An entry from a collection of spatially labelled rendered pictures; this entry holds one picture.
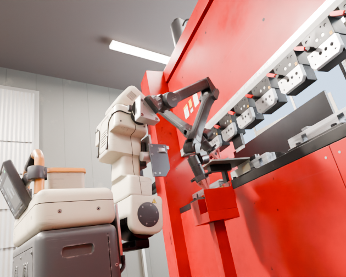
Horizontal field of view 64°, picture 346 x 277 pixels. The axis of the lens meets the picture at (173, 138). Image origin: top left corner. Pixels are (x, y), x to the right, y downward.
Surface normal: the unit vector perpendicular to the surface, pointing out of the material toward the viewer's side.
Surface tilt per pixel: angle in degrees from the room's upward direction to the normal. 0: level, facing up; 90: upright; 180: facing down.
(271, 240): 90
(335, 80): 90
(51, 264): 90
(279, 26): 90
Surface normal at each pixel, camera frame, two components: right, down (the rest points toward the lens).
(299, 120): -0.93, 0.03
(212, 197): 0.29, -0.40
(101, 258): 0.55, -0.39
